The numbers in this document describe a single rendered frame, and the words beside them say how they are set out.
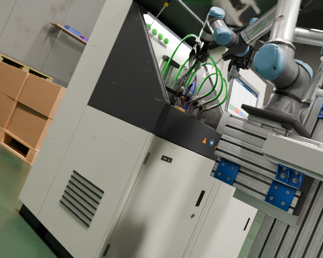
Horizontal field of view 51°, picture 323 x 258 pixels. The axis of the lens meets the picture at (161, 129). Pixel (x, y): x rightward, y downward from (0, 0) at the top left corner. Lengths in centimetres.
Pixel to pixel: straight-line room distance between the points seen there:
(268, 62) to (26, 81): 325
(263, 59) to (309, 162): 41
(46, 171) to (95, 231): 60
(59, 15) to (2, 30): 144
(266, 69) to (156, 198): 88
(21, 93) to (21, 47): 456
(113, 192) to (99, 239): 23
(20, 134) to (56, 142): 182
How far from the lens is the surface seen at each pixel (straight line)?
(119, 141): 174
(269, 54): 131
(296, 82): 139
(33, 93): 398
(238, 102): 260
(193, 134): 182
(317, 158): 116
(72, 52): 935
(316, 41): 193
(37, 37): 881
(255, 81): 286
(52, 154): 218
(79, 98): 213
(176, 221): 200
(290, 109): 138
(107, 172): 175
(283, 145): 119
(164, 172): 175
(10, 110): 422
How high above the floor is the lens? 79
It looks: 1 degrees up
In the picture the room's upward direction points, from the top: 24 degrees clockwise
